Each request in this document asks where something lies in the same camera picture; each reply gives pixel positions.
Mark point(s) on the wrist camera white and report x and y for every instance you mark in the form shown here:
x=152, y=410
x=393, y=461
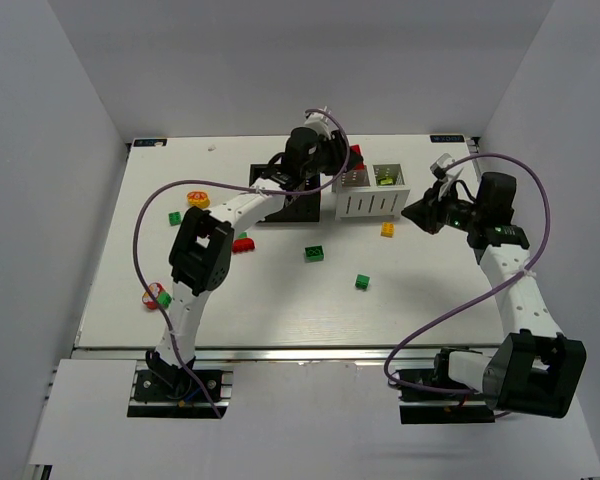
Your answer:
x=318, y=121
x=445, y=177

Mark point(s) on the red arched lego green top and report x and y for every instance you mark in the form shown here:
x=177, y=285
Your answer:
x=242, y=244

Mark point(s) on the small green square lego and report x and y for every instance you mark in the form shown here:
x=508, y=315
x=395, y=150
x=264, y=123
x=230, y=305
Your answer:
x=175, y=218

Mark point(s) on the black two-compartment container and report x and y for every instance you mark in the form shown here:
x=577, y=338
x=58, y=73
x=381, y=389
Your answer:
x=305, y=209

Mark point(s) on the lime small lego brick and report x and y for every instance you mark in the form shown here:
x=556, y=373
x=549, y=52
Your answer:
x=384, y=179

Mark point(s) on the small dark green lego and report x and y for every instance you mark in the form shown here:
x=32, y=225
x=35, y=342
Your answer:
x=362, y=282

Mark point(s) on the blue label left corner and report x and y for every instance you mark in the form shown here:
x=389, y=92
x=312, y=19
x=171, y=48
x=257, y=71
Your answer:
x=149, y=143

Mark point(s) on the dark green 2x2 lego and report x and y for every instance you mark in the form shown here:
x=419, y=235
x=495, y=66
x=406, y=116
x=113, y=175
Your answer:
x=314, y=253

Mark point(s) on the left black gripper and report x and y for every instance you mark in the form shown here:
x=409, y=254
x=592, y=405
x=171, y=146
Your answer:
x=337, y=151

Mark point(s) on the white two-compartment container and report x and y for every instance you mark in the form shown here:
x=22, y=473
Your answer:
x=365, y=198

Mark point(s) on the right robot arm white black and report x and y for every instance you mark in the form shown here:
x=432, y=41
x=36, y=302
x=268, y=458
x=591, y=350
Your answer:
x=536, y=369

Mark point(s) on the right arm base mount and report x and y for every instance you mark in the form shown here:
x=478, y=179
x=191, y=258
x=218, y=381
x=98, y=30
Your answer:
x=419, y=407

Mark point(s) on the red flower lego green brick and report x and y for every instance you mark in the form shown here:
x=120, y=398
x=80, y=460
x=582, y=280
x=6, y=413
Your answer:
x=157, y=296

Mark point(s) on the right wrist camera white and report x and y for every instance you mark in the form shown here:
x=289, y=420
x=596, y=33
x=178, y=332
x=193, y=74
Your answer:
x=445, y=177

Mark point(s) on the aluminium table front rail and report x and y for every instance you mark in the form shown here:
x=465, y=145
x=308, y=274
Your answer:
x=248, y=354

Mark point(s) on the blue label corner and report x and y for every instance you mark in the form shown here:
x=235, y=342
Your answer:
x=446, y=138
x=149, y=143

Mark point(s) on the red rounded lego block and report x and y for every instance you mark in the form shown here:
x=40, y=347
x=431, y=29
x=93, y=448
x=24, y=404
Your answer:
x=356, y=160

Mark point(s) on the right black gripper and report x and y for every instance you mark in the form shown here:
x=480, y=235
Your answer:
x=434, y=208

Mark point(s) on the orange small lego brick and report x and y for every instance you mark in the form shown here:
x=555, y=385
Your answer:
x=387, y=230

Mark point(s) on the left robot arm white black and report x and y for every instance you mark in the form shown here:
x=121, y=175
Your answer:
x=201, y=254

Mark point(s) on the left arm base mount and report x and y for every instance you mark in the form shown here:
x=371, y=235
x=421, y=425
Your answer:
x=151, y=397

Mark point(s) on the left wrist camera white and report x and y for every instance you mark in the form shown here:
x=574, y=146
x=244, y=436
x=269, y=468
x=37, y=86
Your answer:
x=318, y=121

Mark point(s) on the yellow round flower lego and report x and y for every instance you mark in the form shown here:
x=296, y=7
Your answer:
x=199, y=199

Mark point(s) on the blue label right corner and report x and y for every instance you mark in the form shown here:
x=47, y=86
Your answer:
x=446, y=138

